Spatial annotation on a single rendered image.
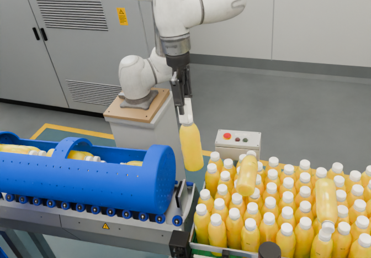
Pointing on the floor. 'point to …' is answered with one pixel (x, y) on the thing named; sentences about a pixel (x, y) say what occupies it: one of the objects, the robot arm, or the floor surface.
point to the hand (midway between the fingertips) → (185, 110)
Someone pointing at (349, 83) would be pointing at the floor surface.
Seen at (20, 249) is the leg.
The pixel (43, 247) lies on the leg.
